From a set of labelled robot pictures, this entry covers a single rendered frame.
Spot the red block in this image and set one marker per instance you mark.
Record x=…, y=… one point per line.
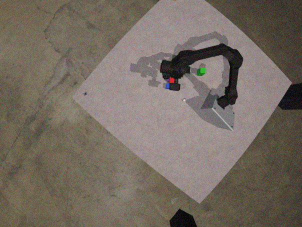
x=171, y=80

